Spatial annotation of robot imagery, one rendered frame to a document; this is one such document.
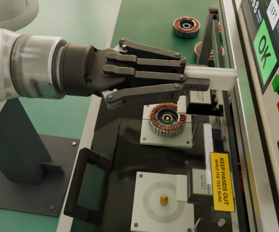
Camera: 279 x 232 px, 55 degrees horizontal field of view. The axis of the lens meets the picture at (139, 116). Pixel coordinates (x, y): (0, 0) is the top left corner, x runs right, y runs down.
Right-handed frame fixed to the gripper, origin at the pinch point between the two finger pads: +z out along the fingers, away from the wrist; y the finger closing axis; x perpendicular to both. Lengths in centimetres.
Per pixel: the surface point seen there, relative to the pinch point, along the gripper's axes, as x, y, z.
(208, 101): -26.4, -18.5, 6.3
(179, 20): -41, -74, 0
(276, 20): 3.5, -9.3, 9.5
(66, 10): -120, -200, -100
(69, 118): -119, -73, -65
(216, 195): -11.7, 12.2, 2.7
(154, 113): -36.7, -20.9, -7.4
